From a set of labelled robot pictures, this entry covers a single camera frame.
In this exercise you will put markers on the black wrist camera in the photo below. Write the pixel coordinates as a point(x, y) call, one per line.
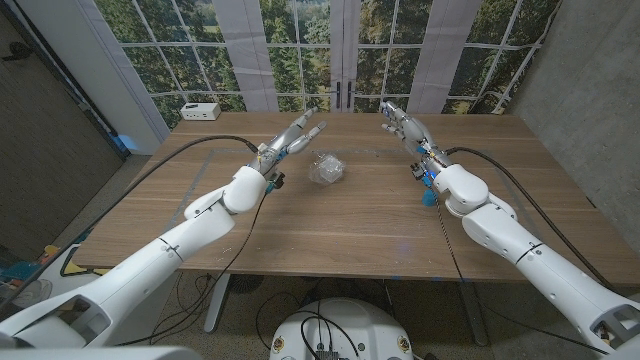
point(417, 171)
point(276, 180)

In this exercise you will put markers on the dark round floor object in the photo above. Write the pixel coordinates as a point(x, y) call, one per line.
point(245, 283)

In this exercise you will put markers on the grey table leg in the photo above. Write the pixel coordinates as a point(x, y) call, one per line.
point(474, 315)
point(216, 305)

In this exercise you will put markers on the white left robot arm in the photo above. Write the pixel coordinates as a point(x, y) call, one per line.
point(150, 270)

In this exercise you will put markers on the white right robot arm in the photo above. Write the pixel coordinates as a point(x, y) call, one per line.
point(540, 265)

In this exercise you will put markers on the orange floor toy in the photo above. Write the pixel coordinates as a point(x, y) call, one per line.
point(50, 252)

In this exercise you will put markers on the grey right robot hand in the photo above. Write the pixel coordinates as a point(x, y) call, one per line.
point(415, 137)

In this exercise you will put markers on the blue tape piece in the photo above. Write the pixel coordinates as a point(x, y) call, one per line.
point(125, 142)

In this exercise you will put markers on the dark wall rail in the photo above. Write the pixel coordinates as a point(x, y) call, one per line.
point(85, 102)

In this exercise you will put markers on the white printed floor mat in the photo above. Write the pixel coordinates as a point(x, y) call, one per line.
point(65, 277)

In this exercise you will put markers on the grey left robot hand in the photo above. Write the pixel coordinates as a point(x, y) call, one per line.
point(285, 142)

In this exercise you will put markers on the printed forest window backdrop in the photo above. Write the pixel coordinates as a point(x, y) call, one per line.
point(400, 50)

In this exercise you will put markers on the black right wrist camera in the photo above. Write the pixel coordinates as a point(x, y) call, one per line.
point(417, 171)

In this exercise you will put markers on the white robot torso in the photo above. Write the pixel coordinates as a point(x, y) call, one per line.
point(345, 330)

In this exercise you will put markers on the small white box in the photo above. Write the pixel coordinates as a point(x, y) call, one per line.
point(327, 169)

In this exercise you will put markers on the clear plastic wrap sheet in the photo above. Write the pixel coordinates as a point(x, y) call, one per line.
point(326, 169)

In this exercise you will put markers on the blue cylinder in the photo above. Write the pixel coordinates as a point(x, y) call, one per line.
point(428, 199)

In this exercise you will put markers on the white power strip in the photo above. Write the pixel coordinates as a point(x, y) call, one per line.
point(200, 111)

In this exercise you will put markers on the teal floor object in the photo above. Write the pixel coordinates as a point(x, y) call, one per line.
point(20, 272)

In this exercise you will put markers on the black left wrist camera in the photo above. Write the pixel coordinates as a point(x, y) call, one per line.
point(276, 180)

